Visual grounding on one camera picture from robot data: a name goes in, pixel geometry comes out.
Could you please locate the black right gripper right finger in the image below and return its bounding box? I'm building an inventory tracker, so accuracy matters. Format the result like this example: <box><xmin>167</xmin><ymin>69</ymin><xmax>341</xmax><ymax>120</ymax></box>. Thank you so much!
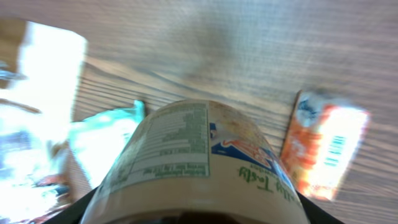
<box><xmin>297</xmin><ymin>192</ymin><xmax>344</xmax><ymax>224</ymax></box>

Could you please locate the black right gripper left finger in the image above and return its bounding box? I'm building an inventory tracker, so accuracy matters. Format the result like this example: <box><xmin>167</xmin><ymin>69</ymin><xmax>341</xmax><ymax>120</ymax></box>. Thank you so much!
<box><xmin>44</xmin><ymin>188</ymin><xmax>97</xmax><ymax>224</ymax></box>

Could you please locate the teal wet wipes pack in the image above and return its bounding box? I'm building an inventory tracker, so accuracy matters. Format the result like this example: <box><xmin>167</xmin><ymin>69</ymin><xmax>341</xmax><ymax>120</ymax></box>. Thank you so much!
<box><xmin>68</xmin><ymin>101</ymin><xmax>146</xmax><ymax>189</ymax></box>

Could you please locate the orange tissue pack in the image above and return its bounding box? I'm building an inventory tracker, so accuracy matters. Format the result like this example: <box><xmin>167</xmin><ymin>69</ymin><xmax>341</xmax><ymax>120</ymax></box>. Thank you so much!
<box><xmin>280</xmin><ymin>90</ymin><xmax>371</xmax><ymax>201</ymax></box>

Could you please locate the white snack bag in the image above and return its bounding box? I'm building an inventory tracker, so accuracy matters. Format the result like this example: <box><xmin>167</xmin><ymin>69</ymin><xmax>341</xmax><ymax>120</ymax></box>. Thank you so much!
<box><xmin>1</xmin><ymin>17</ymin><xmax>87</xmax><ymax>223</ymax></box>

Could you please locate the green lid jar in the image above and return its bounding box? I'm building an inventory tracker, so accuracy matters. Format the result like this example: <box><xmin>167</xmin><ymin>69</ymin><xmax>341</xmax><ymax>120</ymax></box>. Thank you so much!
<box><xmin>82</xmin><ymin>100</ymin><xmax>308</xmax><ymax>223</ymax></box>

